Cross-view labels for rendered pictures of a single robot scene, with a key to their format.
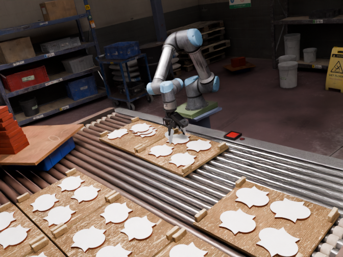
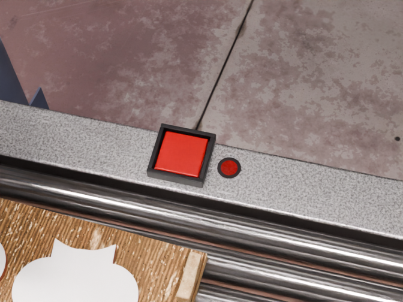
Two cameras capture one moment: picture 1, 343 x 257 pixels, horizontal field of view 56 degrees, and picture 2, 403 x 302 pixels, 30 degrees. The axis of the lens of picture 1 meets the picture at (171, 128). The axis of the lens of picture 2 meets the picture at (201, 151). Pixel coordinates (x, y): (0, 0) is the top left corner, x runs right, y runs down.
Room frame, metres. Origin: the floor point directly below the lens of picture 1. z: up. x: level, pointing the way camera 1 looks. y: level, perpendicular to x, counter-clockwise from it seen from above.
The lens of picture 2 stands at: (1.30, -0.11, 1.81)
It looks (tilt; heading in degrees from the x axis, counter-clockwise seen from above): 61 degrees down; 327
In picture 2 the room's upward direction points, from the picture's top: 3 degrees counter-clockwise
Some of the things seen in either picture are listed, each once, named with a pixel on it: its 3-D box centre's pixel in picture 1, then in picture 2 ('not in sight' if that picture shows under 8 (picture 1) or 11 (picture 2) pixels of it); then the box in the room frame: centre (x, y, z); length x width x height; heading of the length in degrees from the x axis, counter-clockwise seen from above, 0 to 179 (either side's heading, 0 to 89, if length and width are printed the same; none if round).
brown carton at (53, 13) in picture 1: (58, 9); not in sight; (6.14, 1.56, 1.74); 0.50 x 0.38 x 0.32; 123
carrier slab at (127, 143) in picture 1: (137, 134); not in sight; (1.97, 0.23, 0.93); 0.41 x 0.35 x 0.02; 39
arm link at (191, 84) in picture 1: (193, 85); not in sight; (2.37, -0.22, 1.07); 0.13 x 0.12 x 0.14; 60
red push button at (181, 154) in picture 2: (233, 135); (182, 155); (1.71, -0.35, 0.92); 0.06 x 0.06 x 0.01; 40
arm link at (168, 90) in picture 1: (167, 91); not in sight; (1.78, -0.02, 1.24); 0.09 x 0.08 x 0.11; 150
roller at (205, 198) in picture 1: (147, 173); not in sight; (1.50, 0.17, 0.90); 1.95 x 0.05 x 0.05; 40
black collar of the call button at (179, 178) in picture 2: (233, 135); (181, 155); (1.71, -0.35, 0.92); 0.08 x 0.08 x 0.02; 40
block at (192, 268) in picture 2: (222, 146); (189, 278); (1.56, -0.25, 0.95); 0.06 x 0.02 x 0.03; 127
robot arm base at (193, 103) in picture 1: (195, 100); not in sight; (2.37, -0.22, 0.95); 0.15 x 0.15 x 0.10
